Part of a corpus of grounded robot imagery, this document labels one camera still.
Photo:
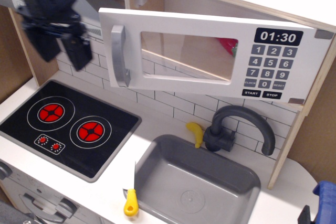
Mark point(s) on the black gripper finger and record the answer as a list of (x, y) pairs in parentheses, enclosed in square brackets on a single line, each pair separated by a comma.
[(78, 50), (45, 45)]

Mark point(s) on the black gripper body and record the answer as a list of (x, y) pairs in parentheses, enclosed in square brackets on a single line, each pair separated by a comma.
[(51, 19)]

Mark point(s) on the grey microwave door handle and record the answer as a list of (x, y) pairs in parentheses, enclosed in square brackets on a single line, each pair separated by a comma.
[(121, 73)]

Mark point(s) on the white toy microwave door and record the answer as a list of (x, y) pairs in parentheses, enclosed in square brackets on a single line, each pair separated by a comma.
[(179, 52)]

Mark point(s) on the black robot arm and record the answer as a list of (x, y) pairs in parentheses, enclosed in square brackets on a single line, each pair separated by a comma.
[(47, 21)]

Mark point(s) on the black toy stove top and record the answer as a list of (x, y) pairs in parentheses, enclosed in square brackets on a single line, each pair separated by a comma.
[(70, 129)]

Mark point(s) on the yellow toy banana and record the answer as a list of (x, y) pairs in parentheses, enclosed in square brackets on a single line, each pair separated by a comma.
[(197, 131)]

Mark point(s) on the red toy chili pepper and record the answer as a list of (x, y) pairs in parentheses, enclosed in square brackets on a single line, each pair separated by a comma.
[(229, 44)]

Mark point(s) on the grey toy oven door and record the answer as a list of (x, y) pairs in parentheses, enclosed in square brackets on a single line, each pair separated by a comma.
[(47, 205)]

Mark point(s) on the grey toy sink basin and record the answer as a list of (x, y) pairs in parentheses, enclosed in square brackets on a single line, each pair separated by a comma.
[(179, 183)]

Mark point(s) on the black clamp piece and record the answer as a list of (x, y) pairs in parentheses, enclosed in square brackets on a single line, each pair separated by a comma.
[(305, 217)]

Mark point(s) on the blue plastic object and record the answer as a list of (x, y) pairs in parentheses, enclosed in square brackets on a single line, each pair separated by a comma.
[(326, 209)]

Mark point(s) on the wooden toy kitchen frame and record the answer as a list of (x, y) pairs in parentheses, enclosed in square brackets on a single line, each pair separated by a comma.
[(306, 135)]

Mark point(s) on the yellow handled toy knife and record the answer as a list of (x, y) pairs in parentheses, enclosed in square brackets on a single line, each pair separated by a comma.
[(131, 206)]

